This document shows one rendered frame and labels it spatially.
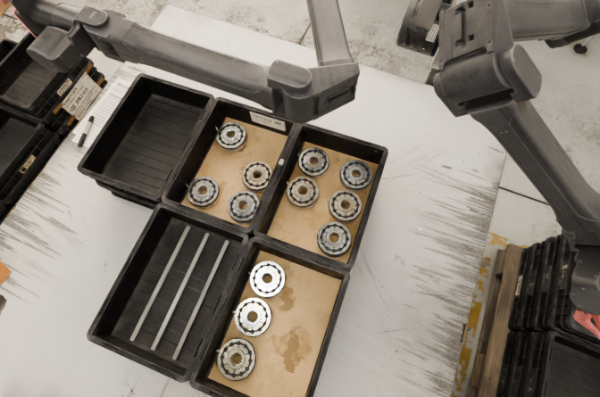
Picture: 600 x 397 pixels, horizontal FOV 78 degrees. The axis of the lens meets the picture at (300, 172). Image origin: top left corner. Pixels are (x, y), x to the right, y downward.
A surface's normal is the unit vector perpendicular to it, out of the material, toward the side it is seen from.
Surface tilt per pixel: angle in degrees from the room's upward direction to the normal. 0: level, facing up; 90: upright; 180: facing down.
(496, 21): 37
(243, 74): 4
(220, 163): 0
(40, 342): 0
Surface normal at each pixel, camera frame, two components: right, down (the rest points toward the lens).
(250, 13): -0.03, -0.40
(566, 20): 0.56, -0.04
